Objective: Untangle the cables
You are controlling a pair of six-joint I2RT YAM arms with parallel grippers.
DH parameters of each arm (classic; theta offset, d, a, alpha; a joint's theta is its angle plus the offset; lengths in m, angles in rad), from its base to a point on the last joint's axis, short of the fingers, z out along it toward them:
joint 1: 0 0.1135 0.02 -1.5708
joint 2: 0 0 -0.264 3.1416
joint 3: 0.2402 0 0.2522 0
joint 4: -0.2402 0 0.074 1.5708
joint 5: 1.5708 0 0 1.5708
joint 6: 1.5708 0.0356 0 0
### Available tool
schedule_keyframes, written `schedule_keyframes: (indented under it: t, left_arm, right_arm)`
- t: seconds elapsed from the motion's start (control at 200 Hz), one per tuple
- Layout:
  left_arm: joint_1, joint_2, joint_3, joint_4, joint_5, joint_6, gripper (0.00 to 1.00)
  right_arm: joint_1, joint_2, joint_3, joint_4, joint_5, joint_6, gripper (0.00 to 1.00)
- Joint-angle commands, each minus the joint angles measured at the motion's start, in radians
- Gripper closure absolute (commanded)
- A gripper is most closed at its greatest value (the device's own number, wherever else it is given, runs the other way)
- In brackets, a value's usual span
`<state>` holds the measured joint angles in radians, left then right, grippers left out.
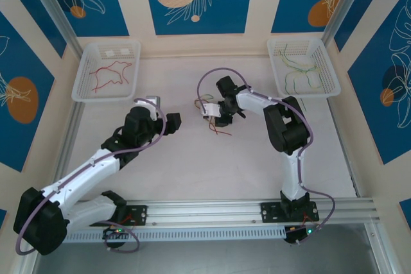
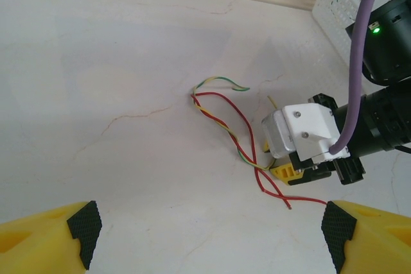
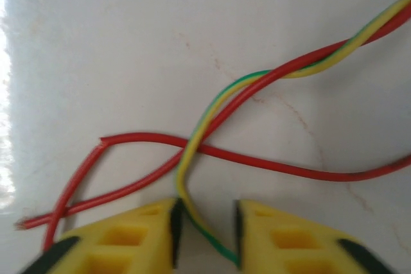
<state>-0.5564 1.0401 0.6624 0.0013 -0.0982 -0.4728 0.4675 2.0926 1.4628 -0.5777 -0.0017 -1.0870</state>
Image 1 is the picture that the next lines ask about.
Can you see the black mounting plate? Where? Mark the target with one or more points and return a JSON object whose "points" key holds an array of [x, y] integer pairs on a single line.
{"points": [[271, 212], [139, 214]]}

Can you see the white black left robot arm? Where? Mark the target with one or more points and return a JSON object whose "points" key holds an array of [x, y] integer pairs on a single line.
{"points": [[80, 174]]}

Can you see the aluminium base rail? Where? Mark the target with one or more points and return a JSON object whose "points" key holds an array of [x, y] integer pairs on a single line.
{"points": [[205, 210]]}

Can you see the white plastic basket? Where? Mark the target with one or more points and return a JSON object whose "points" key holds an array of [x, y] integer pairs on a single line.
{"points": [[302, 52]]}

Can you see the small electronics board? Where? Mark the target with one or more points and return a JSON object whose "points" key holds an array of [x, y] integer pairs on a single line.
{"points": [[112, 234], [297, 235]]}

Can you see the white basket with stickers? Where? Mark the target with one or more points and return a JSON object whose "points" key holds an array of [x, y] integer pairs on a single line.
{"points": [[106, 49]]}

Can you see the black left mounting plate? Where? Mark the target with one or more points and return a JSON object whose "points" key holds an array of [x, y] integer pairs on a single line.
{"points": [[139, 214]]}

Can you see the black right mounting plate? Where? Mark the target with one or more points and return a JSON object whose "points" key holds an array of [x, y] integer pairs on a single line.
{"points": [[271, 212]]}

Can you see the aluminium side rail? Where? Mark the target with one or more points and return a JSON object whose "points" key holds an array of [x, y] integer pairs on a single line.
{"points": [[345, 158], [72, 126]]}

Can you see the aluminium frame post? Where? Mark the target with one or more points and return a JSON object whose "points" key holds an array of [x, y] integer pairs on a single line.
{"points": [[340, 7], [54, 7]]}

